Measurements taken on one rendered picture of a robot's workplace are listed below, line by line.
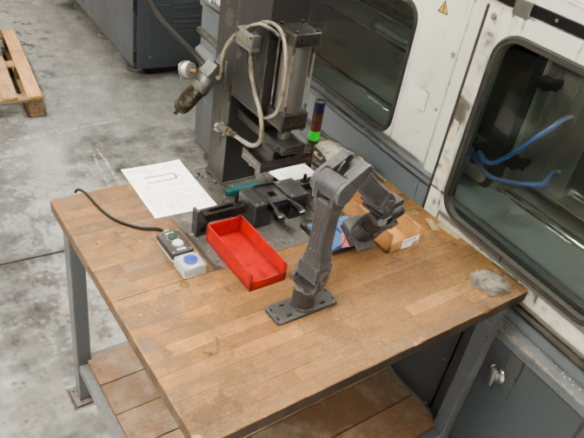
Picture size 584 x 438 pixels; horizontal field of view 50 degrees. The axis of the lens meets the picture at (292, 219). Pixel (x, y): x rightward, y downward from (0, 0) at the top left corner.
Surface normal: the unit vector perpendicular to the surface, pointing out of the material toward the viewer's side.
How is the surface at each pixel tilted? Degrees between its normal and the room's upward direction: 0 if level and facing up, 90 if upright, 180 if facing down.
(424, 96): 90
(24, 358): 0
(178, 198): 1
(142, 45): 90
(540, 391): 90
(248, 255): 0
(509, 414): 90
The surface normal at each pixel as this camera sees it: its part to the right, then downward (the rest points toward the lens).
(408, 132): -0.85, 0.20
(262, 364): 0.15, -0.80
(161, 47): 0.51, 0.56
